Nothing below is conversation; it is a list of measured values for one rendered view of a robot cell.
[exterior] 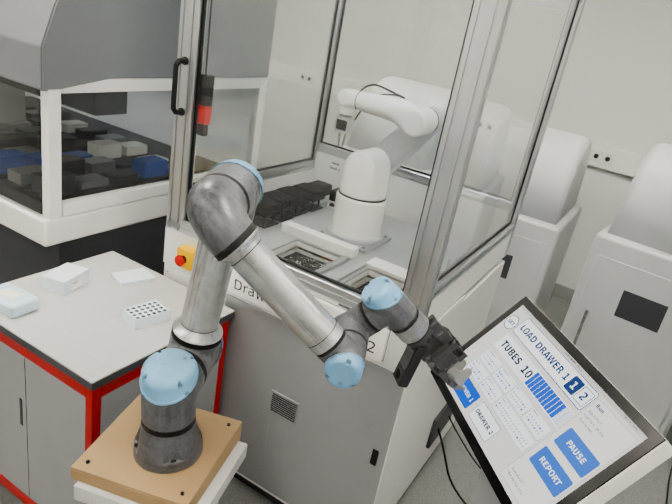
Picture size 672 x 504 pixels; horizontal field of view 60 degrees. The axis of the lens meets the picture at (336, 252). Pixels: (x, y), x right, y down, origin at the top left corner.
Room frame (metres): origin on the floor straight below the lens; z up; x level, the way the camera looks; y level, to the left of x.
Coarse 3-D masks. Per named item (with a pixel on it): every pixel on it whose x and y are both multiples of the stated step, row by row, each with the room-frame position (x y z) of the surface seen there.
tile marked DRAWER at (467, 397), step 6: (468, 378) 1.21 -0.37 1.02; (468, 384) 1.19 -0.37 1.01; (456, 390) 1.19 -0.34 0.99; (468, 390) 1.17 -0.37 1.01; (474, 390) 1.16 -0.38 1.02; (462, 396) 1.17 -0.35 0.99; (468, 396) 1.16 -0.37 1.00; (474, 396) 1.15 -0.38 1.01; (480, 396) 1.14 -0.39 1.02; (462, 402) 1.15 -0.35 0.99; (468, 402) 1.14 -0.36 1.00
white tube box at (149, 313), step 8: (136, 304) 1.63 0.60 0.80; (144, 304) 1.64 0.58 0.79; (152, 304) 1.65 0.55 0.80; (160, 304) 1.66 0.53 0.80; (128, 312) 1.58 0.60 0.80; (136, 312) 1.59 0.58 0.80; (144, 312) 1.60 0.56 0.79; (152, 312) 1.60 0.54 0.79; (160, 312) 1.61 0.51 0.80; (168, 312) 1.63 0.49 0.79; (128, 320) 1.56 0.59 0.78; (136, 320) 1.54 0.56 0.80; (144, 320) 1.56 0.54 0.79; (152, 320) 1.58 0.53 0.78; (160, 320) 1.61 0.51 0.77; (168, 320) 1.63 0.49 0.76; (136, 328) 1.54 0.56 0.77
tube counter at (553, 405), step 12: (516, 372) 1.15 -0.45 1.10; (528, 372) 1.13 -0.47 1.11; (528, 384) 1.10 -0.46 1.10; (540, 384) 1.08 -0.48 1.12; (540, 396) 1.06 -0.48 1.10; (552, 396) 1.04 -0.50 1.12; (552, 408) 1.02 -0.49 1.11; (564, 408) 1.00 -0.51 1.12; (552, 420) 0.99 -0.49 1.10; (564, 420) 0.98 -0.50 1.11
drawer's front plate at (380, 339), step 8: (328, 304) 1.62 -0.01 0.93; (328, 312) 1.62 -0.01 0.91; (336, 312) 1.60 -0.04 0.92; (384, 328) 1.54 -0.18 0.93; (376, 336) 1.54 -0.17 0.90; (384, 336) 1.53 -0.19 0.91; (368, 344) 1.55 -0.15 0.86; (376, 344) 1.53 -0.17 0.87; (384, 344) 1.52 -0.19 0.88; (368, 352) 1.54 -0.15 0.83; (376, 352) 1.53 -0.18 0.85; (384, 352) 1.54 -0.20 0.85; (376, 360) 1.53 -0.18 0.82
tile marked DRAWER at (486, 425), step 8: (480, 408) 1.11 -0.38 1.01; (488, 408) 1.10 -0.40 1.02; (472, 416) 1.10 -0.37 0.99; (480, 416) 1.09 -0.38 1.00; (488, 416) 1.08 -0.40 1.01; (480, 424) 1.07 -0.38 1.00; (488, 424) 1.06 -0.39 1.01; (496, 424) 1.05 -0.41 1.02; (480, 432) 1.05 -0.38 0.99; (488, 432) 1.04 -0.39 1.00; (496, 432) 1.03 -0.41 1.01
